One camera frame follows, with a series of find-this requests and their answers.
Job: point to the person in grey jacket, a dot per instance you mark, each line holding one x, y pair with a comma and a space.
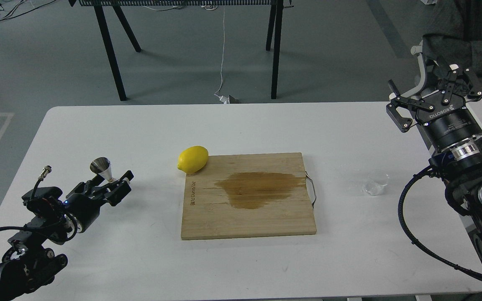
454, 35

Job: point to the white office chair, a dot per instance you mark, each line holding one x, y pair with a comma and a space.
426, 82

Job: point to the small clear glass beaker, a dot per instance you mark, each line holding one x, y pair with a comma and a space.
376, 182

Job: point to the yellow lemon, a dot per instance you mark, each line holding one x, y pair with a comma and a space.
192, 159

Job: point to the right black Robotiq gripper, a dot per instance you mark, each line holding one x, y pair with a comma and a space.
448, 119

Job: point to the white power adapter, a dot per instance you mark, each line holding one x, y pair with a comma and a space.
228, 99

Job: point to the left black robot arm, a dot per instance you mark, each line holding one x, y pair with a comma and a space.
27, 265

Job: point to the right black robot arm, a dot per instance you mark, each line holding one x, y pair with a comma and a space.
459, 168

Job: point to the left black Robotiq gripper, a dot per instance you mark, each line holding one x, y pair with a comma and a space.
83, 203

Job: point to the steel double jigger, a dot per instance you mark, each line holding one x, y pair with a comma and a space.
102, 166

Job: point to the bamboo cutting board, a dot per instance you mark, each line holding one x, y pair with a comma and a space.
251, 195

